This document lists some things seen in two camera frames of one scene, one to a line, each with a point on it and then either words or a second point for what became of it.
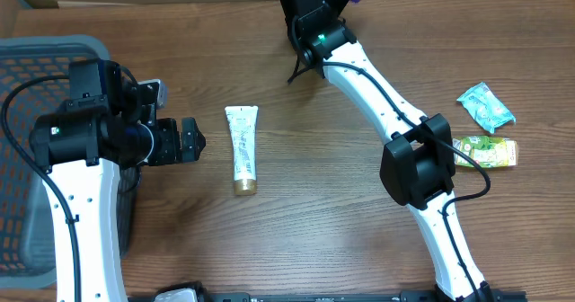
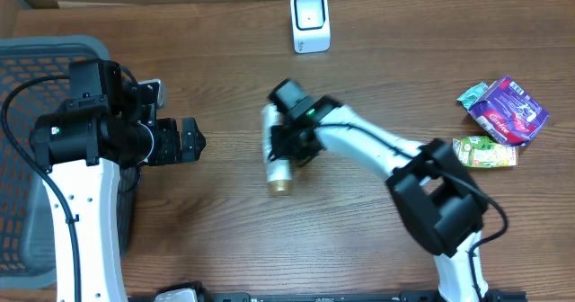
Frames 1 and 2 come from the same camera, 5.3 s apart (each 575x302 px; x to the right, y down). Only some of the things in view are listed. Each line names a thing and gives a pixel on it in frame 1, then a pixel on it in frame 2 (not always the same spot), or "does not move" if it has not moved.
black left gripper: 181,141 does not move
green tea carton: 488,151 does not move
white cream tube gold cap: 243,121 → 279,181
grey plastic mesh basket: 34,76 does not move
